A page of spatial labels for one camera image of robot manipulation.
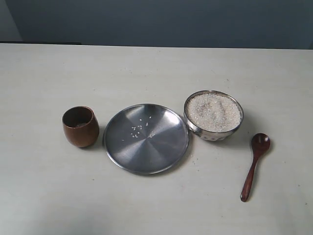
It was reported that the brown wooden spoon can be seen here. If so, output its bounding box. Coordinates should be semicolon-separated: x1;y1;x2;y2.
240;133;271;202

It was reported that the steel bowl of rice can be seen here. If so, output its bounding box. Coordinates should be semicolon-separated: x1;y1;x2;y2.
184;90;244;141

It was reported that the brown wooden cup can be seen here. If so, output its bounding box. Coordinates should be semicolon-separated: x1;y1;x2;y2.
62;106;100;148

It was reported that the round steel plate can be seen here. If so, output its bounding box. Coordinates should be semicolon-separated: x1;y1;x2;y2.
102;104;189;175

